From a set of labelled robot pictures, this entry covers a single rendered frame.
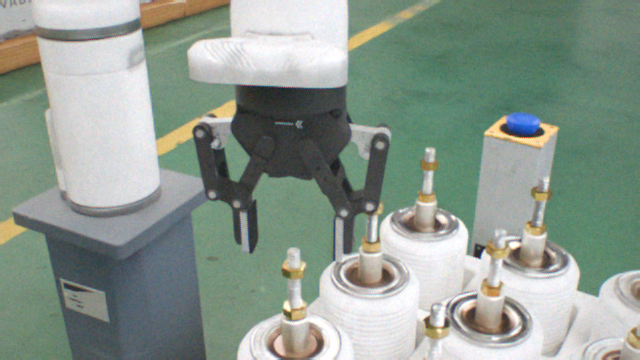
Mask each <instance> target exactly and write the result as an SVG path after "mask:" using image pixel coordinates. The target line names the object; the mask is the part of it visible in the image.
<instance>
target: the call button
mask: <svg viewBox="0 0 640 360"><path fill-rule="evenodd" d="M506 125H507V126H508V129H509V130H510V131H511V132H513V133H518V134H533V133H535V132H536V130H537V129H539V127H540V119H539V118H538V117H537V116H535V115H532V114H528V113H512V114H510V115H508V116H507V117H506Z"/></svg>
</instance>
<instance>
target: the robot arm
mask: <svg viewBox="0 0 640 360"><path fill-rule="evenodd" d="M31 10H32V16H33V21H34V26H35V31H36V36H37V42H38V47H39V52H40V57H41V62H42V67H43V71H44V76H45V82H46V87H47V92H48V97H49V102H50V107H51V108H49V109H48V110H47V111H46V121H47V125H48V130H49V135H50V140H51V145H52V151H53V156H54V161H55V166H56V170H57V175H58V180H59V186H60V191H61V196H62V199H65V200H67V201H68V202H69V205H70V207H71V208H72V209H73V210H74V211H76V212H77V213H80V214H83V215H87V216H94V217H95V218H109V217H118V216H124V214H128V213H133V212H136V211H139V210H141V209H144V208H146V207H147V206H149V205H151V204H152V203H154V202H155V201H156V200H157V199H158V198H159V196H160V194H161V186H160V177H159V168H158V160H157V150H156V142H155V134H154V126H153V117H152V109H151V101H150V93H149V84H148V76H147V68H146V60H145V51H144V43H143V35H142V27H141V19H140V10H139V0H32V2H31ZM230 13H231V32H232V38H225V39H213V40H202V41H199V42H196V43H195V44H194V45H193V47H191V48H190V49H189V50H188V51H187V56H188V67H189V78H190V79H192V80H194V81H200V82H208V83H222V84H235V99H236V112H235V115H234V117H227V118H218V117H217V116H216V115H215V114H213V113H208V114H206V115H205V116H204V117H203V118H202V119H201V120H200V121H199V122H197V123H196V125H195V127H194V128H193V129H192V135H193V140H194V145H195V149H196V154H197V160H198V165H199V169H201V174H202V179H203V185H204V189H205V194H206V197H207V198H208V199H209V200H211V201H217V200H220V201H223V202H225V203H227V204H228V205H230V206H231V207H232V209H233V222H234V235H235V241H236V243H237V245H242V249H243V253H249V254H252V253H253V251H254V248H255V246H256V244H258V239H259V232H258V213H256V199H252V193H253V192H254V190H255V188H256V186H257V183H259V181H260V179H261V177H262V175H263V173H267V174H269V177H274V178H281V177H288V176H292V177H295V178H298V179H302V180H312V179H313V177H314V178H315V180H316V181H317V183H318V186H319V188H320V190H321V192H322V193H323V195H326V196H327V198H328V200H329V201H330V203H331V205H332V207H333V209H334V212H335V216H334V219H333V261H340V262H343V259H344V255H345V254H348V255H350V253H351V251H352V249H353V245H354V240H355V216H356V215H358V214H361V213H367V214H374V213H376V212H377V210H378V208H379V202H380V196H381V191H382V185H383V178H384V172H385V167H386V161H387V154H388V148H389V142H390V137H392V129H390V126H389V125H387V124H386V123H379V124H378V125H377V126H376V127H369V126H362V125H356V124H353V122H352V120H351V118H350V116H349V114H348V110H347V82H348V1H347V0H231V9H230ZM230 134H233V136H234V137H235V139H236V140H237V141H238V143H239V144H240V145H241V146H242V148H243V149H244V150H245V151H246V153H247V154H248V155H249V158H250V160H249V162H248V164H247V166H246V168H245V170H244V172H243V174H242V176H241V178H240V180H239V182H237V181H235V180H232V179H231V178H229V173H228V168H227V162H226V157H225V151H224V146H225V144H226V143H227V142H228V139H230V137H228V136H230ZM350 141H352V142H354V143H355V144H356V145H357V146H358V152H359V155H360V156H361V158H362V159H366V160H369V163H368V170H367V176H366V182H365V189H362V190H357V191H354V190H353V188H352V186H351V183H350V181H349V179H348V177H347V175H346V170H345V167H344V165H343V163H342V161H341V159H340V156H339V154H340V153H341V152H342V151H343V149H344V148H345V147H346V146H347V145H348V144H349V142H350Z"/></svg>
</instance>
